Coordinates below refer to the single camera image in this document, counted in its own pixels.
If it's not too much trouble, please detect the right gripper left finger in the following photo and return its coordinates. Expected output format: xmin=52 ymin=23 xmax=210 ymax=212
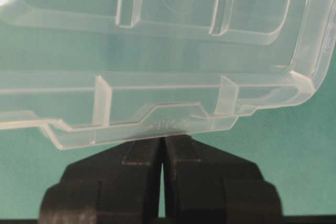
xmin=40 ymin=138 xmax=161 ymax=223

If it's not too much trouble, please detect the clear plastic box lid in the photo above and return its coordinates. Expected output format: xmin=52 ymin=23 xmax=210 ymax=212
xmin=1 ymin=0 xmax=335 ymax=150

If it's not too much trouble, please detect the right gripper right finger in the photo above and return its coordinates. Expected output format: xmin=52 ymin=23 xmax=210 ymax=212
xmin=163 ymin=135 xmax=282 ymax=223

